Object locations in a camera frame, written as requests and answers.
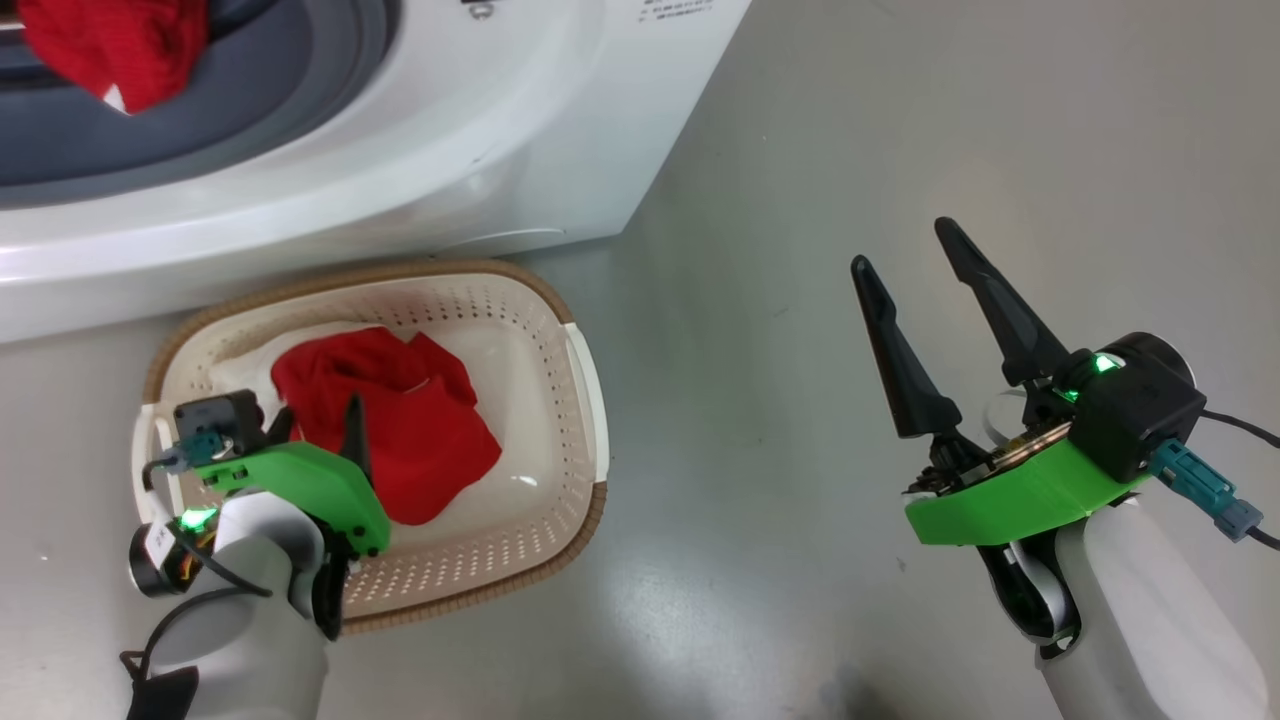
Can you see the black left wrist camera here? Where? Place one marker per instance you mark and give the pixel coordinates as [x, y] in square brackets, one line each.
[225, 415]

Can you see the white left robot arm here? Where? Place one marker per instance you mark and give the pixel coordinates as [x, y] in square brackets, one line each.
[250, 640]

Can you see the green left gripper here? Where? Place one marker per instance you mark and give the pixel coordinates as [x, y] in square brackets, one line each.
[320, 485]

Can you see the teal right camera connector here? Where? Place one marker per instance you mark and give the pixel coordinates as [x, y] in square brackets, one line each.
[1200, 485]

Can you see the plain red garment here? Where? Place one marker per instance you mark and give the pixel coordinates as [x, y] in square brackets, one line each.
[420, 440]

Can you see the teal left camera connector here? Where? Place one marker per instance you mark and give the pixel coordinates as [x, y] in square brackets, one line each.
[200, 448]

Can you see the teal camera connector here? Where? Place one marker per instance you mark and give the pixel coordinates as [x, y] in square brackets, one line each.
[1200, 485]
[200, 448]

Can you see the cream perforated laundry basket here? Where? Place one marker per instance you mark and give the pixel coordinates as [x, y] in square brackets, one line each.
[520, 380]

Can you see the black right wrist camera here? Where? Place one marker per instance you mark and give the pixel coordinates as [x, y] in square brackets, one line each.
[1140, 410]

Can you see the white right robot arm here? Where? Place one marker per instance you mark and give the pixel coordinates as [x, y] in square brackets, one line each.
[1130, 620]

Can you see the red garment with white trim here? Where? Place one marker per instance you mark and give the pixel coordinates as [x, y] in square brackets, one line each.
[110, 45]

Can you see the white washing machine body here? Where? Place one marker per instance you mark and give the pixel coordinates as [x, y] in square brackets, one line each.
[450, 130]

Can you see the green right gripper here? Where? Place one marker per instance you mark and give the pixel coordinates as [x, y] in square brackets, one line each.
[1020, 500]

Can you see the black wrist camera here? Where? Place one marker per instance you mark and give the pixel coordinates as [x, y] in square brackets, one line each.
[1140, 410]
[225, 415]

